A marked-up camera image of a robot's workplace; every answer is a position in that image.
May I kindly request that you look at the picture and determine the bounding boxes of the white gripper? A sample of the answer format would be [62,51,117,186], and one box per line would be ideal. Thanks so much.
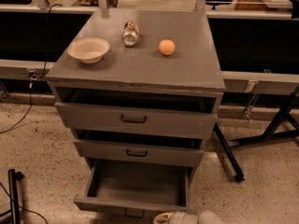
[153,212,198,224]

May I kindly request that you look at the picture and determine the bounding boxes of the grey bottom drawer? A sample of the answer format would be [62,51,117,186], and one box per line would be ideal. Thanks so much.
[74,160,195,218]

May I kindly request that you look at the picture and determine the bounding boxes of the grey drawer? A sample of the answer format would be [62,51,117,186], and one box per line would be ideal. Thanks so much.
[74,160,195,218]
[74,139,203,167]
[55,102,217,139]

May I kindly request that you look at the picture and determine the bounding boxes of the grey drawer cabinet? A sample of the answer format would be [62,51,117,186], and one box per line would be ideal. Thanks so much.
[45,8,226,185]

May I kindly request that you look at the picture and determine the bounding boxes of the grey middle drawer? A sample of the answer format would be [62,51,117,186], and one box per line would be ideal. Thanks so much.
[74,139,203,167]

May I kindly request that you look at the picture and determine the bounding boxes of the grey top drawer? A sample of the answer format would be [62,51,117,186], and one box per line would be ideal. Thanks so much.
[55,102,217,139]

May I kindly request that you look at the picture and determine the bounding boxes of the black stand left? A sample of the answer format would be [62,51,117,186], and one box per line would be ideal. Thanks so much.
[0,169,21,224]

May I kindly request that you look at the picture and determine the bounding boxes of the orange fruit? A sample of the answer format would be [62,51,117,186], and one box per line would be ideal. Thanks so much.
[159,39,176,56]

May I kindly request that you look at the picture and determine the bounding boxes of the white bowl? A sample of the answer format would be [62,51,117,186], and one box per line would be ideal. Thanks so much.
[67,37,110,63]

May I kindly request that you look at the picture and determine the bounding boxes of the silver can lying down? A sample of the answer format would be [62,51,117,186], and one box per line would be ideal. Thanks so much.
[121,21,139,47]

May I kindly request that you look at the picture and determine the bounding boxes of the black stand frame right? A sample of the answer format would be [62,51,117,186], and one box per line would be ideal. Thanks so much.
[213,85,299,182]

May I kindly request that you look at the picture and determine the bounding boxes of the grey workbench rail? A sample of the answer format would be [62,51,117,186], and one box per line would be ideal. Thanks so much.
[1,9,299,94]

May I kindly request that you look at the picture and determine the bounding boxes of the black cable left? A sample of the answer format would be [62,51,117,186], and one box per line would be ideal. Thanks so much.
[0,3,64,135]

